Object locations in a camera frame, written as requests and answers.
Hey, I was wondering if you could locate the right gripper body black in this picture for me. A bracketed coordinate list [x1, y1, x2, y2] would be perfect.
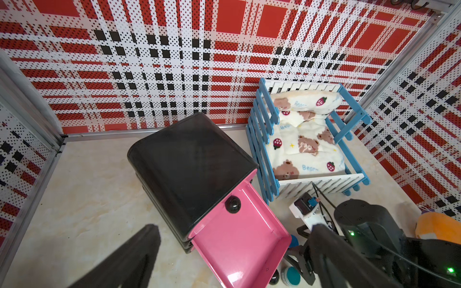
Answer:
[284, 224, 316, 286]

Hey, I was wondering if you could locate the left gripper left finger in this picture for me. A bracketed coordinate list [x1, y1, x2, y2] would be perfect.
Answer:
[71, 224, 161, 288]

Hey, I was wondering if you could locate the blue paint can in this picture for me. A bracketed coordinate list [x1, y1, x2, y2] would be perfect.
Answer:
[289, 235, 299, 248]

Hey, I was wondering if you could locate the orange plush whale toy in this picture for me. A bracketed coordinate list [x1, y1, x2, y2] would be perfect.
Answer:
[415, 212, 461, 244]

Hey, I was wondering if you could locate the pink drawer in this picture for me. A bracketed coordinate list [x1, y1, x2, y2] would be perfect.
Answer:
[189, 181, 292, 288]

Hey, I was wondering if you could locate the blue white doll bed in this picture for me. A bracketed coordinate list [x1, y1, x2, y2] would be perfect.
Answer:
[246, 79, 371, 202]

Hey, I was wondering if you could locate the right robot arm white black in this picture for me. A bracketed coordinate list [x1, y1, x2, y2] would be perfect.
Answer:
[285, 199, 461, 288]

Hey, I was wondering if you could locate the teal paint can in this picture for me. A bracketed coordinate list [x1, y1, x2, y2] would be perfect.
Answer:
[280, 266, 301, 287]

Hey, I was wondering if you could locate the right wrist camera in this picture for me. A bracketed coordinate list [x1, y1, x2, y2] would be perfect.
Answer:
[289, 193, 327, 231]

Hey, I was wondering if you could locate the black pink drawer cabinet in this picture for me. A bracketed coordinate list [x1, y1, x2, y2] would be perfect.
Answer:
[127, 112, 292, 288]

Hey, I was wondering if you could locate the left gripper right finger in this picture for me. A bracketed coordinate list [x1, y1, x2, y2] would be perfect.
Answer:
[309, 224, 402, 288]

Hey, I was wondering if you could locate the bear print blanket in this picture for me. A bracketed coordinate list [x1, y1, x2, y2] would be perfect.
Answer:
[265, 90, 346, 181]

